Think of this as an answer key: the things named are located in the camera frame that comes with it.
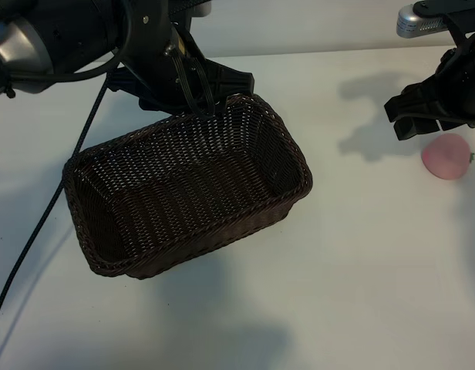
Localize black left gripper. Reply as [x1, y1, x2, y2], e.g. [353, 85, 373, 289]
[107, 0, 256, 116]

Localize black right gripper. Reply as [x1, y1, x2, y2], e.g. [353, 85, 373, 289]
[383, 32, 475, 142]

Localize pink peach with green leaf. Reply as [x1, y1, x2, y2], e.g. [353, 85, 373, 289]
[421, 133, 475, 180]

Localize dark brown wicker basket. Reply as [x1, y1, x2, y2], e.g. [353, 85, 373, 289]
[62, 93, 313, 281]

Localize black gripper wire bundle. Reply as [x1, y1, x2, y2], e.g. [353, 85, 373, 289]
[168, 27, 217, 116]

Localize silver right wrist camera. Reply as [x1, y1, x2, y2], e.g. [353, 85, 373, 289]
[395, 0, 475, 40]

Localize black braided cable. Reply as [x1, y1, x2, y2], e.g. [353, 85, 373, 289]
[0, 75, 112, 327]

